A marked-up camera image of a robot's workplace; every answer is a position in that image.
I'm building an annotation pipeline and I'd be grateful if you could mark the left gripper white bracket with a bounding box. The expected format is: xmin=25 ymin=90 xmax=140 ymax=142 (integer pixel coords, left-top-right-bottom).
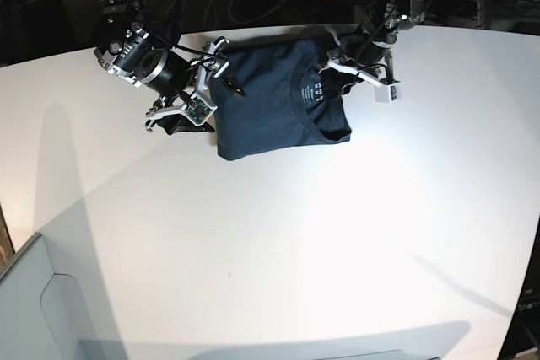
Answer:
xmin=316 ymin=40 xmax=401 ymax=104

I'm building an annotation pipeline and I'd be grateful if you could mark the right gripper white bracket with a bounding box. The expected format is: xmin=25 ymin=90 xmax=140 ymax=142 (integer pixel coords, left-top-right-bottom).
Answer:
xmin=143 ymin=37 xmax=247 ymax=136

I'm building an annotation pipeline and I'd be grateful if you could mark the dark blue T-shirt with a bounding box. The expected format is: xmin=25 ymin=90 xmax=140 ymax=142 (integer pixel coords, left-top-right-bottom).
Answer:
xmin=209 ymin=33 xmax=352 ymax=161

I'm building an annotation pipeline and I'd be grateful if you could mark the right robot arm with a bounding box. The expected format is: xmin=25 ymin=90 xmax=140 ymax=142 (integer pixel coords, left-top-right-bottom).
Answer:
xmin=94 ymin=0 xmax=246 ymax=135

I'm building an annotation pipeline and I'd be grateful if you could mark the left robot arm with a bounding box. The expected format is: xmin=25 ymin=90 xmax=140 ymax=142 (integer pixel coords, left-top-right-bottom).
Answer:
xmin=313 ymin=0 xmax=427 ymax=104

